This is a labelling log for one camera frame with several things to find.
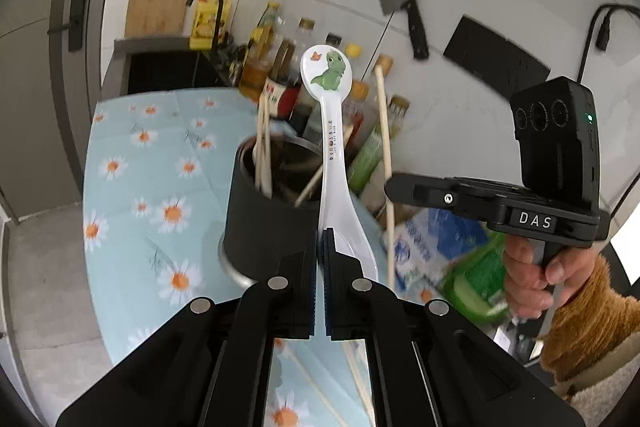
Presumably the black wall socket panel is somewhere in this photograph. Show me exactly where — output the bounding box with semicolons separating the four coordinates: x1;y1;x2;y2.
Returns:
443;16;551;98

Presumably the white fleece robe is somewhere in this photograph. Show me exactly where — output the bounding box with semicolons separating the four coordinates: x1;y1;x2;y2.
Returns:
565;332;640;427

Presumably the black utensil holder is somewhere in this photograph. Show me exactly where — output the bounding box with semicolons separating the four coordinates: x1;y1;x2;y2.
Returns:
218;134;361;290

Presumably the grey door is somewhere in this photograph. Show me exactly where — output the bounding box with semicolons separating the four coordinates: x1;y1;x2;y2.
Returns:
0;0;131;228

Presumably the person's right forearm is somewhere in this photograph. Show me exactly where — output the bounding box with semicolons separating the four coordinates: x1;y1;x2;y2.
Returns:
540;252;640;383

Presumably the yellow packet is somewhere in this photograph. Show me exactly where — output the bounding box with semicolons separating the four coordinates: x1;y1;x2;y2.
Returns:
189;0;233;52

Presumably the green sugar bag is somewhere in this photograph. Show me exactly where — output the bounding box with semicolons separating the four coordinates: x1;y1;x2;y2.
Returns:
442;232;511;323

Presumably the black power cable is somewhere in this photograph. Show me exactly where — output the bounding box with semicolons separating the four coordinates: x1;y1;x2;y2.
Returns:
579;4;640;82

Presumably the single wooden chopstick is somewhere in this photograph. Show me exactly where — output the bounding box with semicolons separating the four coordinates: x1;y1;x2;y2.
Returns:
375;64;397;293

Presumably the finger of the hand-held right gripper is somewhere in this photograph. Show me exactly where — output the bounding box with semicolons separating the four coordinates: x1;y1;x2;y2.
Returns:
385;173;501;214

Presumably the black faucet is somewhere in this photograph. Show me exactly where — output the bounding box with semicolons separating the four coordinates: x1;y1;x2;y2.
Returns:
186;0;226;52

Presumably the black door lock handle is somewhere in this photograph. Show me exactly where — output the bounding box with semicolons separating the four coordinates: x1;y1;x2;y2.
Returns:
47;0;88;54

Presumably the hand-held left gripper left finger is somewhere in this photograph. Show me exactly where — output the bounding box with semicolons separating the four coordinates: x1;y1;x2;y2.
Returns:
55;229;317;427

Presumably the blue daisy print tablecloth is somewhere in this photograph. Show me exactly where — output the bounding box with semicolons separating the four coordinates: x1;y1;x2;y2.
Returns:
82;89;451;427

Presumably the row of condiment bottles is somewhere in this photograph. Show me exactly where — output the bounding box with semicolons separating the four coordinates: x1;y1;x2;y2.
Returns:
235;2;411;192

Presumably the blue and white salt bag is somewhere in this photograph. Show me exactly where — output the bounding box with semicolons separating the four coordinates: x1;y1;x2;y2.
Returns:
392;207;488;293

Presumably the dark kitchen sink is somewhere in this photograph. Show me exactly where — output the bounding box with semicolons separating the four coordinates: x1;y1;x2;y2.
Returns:
114;36;236;96

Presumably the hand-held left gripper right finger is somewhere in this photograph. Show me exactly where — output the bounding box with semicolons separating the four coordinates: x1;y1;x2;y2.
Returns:
324;229;583;427

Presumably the white dinosaur print spoon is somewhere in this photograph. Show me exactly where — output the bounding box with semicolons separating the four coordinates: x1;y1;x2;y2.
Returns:
300;47;380;283

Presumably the person's right hand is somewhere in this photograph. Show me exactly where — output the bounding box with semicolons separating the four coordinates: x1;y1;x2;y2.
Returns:
501;234;601;320

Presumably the bunch of pale chopsticks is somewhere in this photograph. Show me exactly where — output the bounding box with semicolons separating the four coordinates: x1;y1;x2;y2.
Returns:
252;94;356;208

